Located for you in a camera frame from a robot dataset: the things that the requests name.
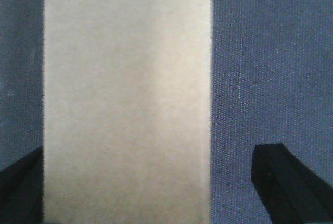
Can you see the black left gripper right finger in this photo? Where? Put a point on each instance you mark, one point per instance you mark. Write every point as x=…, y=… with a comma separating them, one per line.
x=288, y=189

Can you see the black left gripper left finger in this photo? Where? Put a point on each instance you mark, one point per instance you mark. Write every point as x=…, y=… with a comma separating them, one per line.
x=22, y=190

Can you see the dark grey table mat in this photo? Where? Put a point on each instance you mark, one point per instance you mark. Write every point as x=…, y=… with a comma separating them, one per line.
x=271, y=82

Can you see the brown cardboard package box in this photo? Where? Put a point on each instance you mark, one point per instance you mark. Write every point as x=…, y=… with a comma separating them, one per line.
x=127, y=111

